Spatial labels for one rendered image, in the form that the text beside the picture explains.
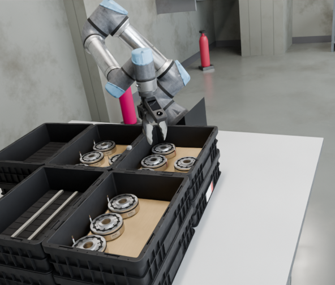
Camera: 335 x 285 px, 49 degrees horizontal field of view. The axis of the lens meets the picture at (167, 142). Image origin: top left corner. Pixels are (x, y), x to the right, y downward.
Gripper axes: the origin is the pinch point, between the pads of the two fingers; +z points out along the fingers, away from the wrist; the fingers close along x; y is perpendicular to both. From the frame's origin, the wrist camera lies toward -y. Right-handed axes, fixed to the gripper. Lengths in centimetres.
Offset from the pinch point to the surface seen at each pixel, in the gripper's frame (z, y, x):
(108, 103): 63, 253, -55
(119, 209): 8.4, -22.2, 26.6
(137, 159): 7.2, 3.6, 8.5
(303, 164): 24, -20, -57
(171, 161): 11.3, -0.1, -4.6
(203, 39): 47, 378, -262
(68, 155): 4.7, 23.5, 31.3
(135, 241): 11.2, -36.5, 27.6
